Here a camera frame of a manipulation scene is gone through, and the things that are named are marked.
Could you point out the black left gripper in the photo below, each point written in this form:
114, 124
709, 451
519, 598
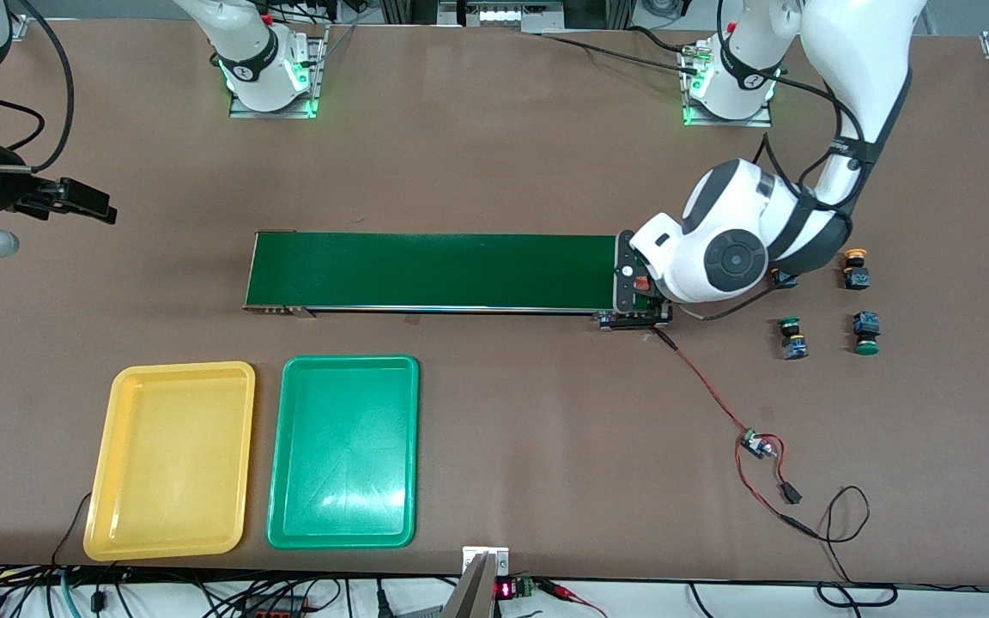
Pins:
658, 302

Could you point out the yellow mushroom push button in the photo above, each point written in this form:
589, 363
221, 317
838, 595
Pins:
857, 276
785, 279

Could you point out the green mushroom push button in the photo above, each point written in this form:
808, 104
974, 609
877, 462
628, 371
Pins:
867, 326
795, 345

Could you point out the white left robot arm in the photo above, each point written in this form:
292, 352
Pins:
735, 257

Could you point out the small motor controller board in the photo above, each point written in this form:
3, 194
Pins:
752, 442

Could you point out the green conveyor belt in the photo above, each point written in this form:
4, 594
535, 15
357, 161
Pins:
426, 270

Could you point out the black plug connector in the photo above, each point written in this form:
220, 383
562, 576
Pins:
791, 493

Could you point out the yellow plastic tray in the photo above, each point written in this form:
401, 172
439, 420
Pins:
168, 481

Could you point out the red clip lead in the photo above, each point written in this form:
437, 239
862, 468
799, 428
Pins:
567, 592

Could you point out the red digit display module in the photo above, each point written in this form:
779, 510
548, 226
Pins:
504, 590

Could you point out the green plastic tray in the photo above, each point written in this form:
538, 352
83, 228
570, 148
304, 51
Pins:
344, 455

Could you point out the red black power strip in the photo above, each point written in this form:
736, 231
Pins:
276, 608

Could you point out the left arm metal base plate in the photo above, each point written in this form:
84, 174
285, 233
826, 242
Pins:
722, 123

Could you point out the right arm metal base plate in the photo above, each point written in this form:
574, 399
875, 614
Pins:
271, 114

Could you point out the silver camera mount bracket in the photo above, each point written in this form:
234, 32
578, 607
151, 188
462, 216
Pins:
473, 592

